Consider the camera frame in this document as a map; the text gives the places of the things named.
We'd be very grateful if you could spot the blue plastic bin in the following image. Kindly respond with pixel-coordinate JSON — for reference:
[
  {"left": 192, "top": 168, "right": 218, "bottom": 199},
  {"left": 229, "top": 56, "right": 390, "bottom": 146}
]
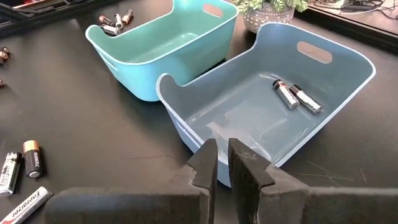
[{"left": 155, "top": 22, "right": 377, "bottom": 189}]

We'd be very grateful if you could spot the potted green succulent plant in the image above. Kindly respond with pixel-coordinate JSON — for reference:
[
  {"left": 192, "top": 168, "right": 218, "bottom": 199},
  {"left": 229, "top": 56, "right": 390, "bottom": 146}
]
[{"left": 231, "top": 0, "right": 310, "bottom": 34}]

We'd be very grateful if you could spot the teal plastic bin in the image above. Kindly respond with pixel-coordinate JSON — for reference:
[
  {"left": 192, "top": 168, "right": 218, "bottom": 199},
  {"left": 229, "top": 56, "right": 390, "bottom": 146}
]
[{"left": 85, "top": 0, "right": 239, "bottom": 103}]

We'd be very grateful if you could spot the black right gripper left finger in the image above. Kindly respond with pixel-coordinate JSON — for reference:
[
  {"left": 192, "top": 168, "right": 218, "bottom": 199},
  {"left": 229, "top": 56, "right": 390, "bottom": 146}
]
[{"left": 44, "top": 138, "right": 218, "bottom": 224}]

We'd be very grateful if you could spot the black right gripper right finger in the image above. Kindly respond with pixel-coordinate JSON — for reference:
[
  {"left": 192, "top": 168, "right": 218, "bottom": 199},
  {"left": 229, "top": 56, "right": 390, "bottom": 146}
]
[{"left": 228, "top": 138, "right": 398, "bottom": 224}]

